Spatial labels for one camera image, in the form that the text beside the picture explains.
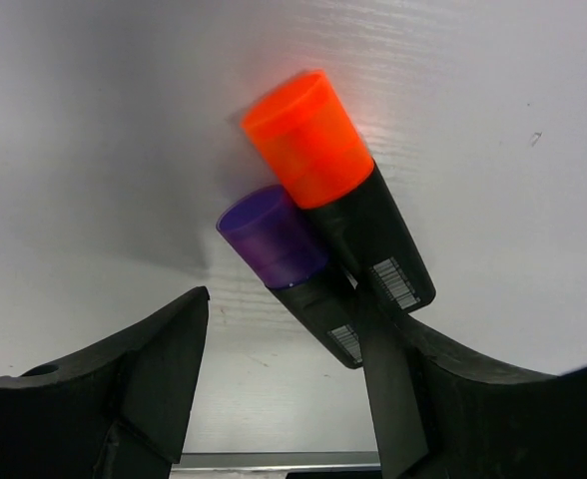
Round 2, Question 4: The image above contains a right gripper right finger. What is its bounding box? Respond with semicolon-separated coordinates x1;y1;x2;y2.
355;288;587;478

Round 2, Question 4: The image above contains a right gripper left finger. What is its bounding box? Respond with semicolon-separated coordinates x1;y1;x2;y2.
0;286;210;478

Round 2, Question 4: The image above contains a purple cap black highlighter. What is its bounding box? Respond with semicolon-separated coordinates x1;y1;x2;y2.
217;185;362;369

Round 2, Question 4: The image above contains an orange cap black highlighter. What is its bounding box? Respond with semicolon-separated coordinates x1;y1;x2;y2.
241;70;436;312

